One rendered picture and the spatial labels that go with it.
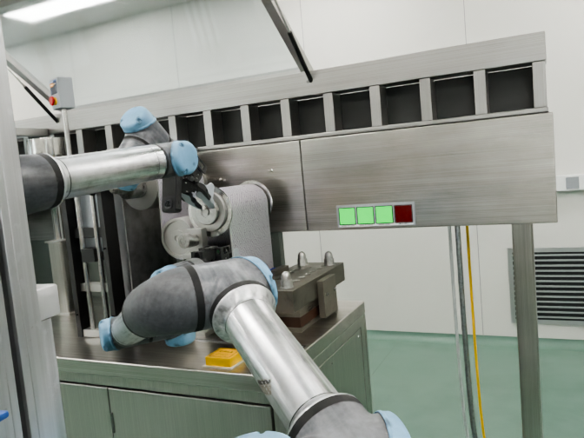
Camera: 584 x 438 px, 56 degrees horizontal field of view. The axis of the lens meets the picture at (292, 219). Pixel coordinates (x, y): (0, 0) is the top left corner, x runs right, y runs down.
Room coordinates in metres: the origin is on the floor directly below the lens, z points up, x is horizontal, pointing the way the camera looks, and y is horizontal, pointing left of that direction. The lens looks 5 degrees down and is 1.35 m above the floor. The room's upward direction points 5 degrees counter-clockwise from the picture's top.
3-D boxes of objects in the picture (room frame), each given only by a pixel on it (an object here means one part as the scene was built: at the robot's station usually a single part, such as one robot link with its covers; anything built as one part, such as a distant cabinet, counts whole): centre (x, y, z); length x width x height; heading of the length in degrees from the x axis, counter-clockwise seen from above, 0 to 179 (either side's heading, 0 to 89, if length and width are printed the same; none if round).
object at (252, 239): (1.67, 0.13, 1.11); 0.23 x 0.01 x 0.18; 154
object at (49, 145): (1.99, 0.84, 1.50); 0.14 x 0.14 x 0.06
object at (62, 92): (1.85, 0.72, 1.66); 0.07 x 0.07 x 0.10; 44
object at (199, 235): (1.56, 0.28, 1.05); 0.06 x 0.05 x 0.31; 154
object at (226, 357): (1.30, 0.19, 0.91); 0.07 x 0.07 x 0.02; 64
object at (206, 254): (1.46, 0.23, 1.12); 0.12 x 0.08 x 0.09; 154
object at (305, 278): (1.65, 0.00, 1.00); 0.40 x 0.16 x 0.06; 154
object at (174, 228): (1.75, 0.29, 1.18); 0.26 x 0.12 x 0.12; 154
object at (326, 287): (1.63, -0.09, 0.97); 0.10 x 0.03 x 0.11; 154
